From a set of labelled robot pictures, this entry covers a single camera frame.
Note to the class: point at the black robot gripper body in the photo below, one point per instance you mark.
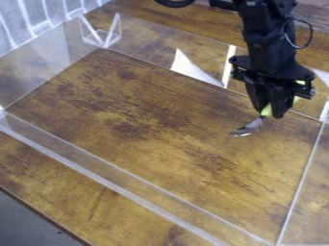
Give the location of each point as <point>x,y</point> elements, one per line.
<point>270,62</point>

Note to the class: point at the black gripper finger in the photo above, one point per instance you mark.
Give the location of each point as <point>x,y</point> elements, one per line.
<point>282,100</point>
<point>258,94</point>

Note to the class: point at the green handled metal spoon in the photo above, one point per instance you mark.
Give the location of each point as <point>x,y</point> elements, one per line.
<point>248,128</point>

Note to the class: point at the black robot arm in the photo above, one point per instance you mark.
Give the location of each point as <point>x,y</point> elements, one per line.
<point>262,16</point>

